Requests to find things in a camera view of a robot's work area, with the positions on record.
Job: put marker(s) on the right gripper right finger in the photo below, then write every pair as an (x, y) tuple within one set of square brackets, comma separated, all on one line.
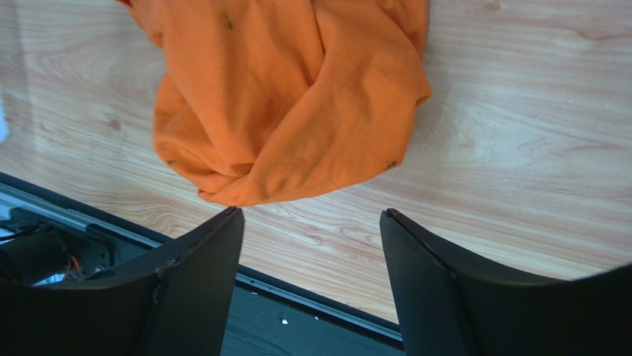
[(452, 301)]

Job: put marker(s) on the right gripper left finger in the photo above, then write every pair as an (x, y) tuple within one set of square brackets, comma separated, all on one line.
[(63, 294)]

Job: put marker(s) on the orange t shirt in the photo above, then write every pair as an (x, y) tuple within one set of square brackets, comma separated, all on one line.
[(272, 101)]

